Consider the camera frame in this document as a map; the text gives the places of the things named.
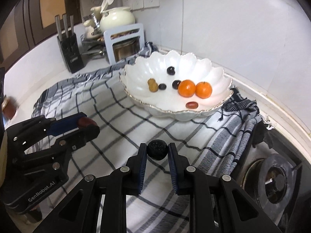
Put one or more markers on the orange mandarin in bowl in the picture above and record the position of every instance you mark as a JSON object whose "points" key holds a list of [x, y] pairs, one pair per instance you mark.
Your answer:
{"points": [[203, 90]]}

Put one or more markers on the black knife block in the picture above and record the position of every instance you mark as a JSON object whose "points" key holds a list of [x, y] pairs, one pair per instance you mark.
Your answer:
{"points": [[68, 44]]}

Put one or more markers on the cream ceramic pot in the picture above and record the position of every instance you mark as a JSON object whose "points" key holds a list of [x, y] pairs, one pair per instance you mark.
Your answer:
{"points": [[115, 17]]}

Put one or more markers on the gas stove burner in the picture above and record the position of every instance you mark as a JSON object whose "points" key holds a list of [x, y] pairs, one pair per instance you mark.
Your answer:
{"points": [[270, 181]]}

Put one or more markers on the small dark blueberry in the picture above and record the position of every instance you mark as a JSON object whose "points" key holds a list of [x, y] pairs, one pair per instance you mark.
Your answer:
{"points": [[162, 86]]}

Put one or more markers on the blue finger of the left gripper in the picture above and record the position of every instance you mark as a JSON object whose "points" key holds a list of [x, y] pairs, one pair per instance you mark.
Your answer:
{"points": [[80, 137], [64, 125]]}

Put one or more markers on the white dish rack frame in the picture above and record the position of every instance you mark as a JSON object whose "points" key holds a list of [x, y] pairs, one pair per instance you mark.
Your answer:
{"points": [[122, 33]]}

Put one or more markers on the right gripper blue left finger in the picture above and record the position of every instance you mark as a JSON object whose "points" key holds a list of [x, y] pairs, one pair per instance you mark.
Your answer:
{"points": [[140, 166]]}

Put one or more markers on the dark grape in bowl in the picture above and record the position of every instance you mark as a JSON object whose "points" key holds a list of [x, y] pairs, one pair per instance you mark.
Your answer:
{"points": [[171, 70]]}

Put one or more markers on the tan longan fruit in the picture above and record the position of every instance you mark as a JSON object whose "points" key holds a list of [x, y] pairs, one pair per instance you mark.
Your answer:
{"points": [[151, 81], [153, 87]]}

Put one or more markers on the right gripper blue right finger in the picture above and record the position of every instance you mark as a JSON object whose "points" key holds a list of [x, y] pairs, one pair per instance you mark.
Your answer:
{"points": [[176, 169]]}

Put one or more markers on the orange mandarin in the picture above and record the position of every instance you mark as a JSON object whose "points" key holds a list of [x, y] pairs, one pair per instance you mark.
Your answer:
{"points": [[187, 88], [203, 90]]}

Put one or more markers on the dark plum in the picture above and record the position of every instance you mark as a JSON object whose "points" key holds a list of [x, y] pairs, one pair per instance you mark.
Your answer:
{"points": [[157, 149]]}

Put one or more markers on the red jujube date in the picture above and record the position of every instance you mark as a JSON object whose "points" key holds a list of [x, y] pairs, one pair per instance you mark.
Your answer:
{"points": [[192, 105], [83, 122]]}

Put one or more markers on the small dark grape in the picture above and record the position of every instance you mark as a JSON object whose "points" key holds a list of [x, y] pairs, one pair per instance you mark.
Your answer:
{"points": [[175, 84]]}

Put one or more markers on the white scalloped ceramic bowl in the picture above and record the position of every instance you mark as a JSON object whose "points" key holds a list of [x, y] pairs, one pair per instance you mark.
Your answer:
{"points": [[168, 102]]}

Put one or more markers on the steel pot under rack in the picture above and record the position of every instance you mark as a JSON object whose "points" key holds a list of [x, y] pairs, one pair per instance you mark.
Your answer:
{"points": [[125, 49]]}

